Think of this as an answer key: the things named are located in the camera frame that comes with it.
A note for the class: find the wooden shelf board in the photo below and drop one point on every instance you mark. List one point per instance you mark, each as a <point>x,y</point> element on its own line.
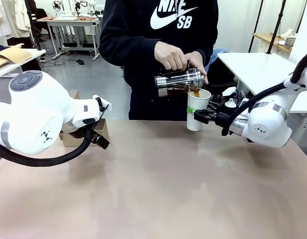
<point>270,39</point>

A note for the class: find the brown cardboard cup carrier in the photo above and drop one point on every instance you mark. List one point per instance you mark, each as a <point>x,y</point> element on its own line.
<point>101,129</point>

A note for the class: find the person's black hoodie torso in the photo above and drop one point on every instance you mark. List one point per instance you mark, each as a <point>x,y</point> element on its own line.
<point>153,25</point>

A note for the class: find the white table with envelopes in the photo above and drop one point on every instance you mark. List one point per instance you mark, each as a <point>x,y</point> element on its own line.
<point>21,62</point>

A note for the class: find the person's left forearm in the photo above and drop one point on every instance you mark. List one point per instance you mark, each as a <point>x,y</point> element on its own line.
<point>205,47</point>

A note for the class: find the person's right hand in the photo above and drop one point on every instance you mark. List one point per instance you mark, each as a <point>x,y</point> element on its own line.
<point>169,56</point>

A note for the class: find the grey background workbench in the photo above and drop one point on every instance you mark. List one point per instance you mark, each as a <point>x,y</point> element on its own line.
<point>71,22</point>

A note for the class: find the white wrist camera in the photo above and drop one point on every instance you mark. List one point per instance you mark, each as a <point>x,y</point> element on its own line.
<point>101,105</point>
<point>230,102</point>

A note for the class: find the blue cloth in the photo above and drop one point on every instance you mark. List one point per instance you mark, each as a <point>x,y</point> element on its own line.
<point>219,53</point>

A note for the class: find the black foot pedal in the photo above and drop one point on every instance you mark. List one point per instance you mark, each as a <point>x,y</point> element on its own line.
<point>80,62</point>

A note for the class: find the white coat on mannequin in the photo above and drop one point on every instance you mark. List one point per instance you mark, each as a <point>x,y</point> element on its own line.
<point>11,17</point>

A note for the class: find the grey stacked cups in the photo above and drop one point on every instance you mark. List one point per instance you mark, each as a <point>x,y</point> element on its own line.
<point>289,41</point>

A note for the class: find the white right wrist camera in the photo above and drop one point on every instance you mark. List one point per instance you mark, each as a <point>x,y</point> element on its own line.
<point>230,102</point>

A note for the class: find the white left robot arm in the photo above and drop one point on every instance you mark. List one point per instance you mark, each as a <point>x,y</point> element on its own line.
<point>39,109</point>

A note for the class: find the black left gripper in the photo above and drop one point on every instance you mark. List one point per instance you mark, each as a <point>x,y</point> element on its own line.
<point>100,141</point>

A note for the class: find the glass coffee press pitcher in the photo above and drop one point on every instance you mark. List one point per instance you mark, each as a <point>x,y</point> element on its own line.
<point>176,82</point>

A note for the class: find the tall white paper cup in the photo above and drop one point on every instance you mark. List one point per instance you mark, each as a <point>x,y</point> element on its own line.
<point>197,117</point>

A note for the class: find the brown paper envelopes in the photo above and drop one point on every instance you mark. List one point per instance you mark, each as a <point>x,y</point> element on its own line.
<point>11,56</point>

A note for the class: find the person's right forearm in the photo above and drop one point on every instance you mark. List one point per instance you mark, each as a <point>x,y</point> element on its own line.
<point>128,47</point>

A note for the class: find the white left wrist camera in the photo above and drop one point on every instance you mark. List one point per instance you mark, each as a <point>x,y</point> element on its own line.
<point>101,105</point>

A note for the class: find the white side table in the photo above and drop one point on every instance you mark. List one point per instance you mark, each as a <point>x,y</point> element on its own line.
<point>258,69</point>

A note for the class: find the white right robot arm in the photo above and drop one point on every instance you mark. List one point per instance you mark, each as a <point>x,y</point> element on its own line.
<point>268,124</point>

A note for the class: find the person's left hand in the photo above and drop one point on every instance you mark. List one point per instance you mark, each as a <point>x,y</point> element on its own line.
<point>199,64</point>

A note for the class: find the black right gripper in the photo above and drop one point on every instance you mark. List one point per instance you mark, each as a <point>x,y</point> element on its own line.
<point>222,119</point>

